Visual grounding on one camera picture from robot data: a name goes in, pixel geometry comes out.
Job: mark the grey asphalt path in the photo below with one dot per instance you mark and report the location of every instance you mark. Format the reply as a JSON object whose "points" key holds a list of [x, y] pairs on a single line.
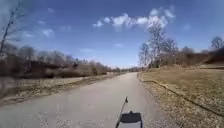
{"points": [[100, 96]]}

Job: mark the tall pale bare tree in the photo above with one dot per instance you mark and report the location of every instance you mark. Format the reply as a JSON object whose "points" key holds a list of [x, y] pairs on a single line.
{"points": [[156, 43]]}

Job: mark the dry grass field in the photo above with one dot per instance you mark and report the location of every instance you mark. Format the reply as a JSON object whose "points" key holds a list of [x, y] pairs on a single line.
{"points": [[40, 85]]}

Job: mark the wood of bare trees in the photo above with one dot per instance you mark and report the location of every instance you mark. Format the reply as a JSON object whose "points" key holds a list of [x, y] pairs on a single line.
{"points": [[33, 65]]}

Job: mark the dry grass slope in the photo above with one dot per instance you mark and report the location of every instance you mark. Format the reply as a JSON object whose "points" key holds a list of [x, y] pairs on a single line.
{"points": [[193, 86]]}

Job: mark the brown bare bushes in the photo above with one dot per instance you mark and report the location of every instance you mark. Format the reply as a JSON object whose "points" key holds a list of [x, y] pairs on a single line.
{"points": [[200, 57]]}

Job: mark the thin bare tree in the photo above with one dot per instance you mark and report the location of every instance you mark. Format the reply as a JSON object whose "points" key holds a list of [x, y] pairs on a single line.
{"points": [[6, 30]]}

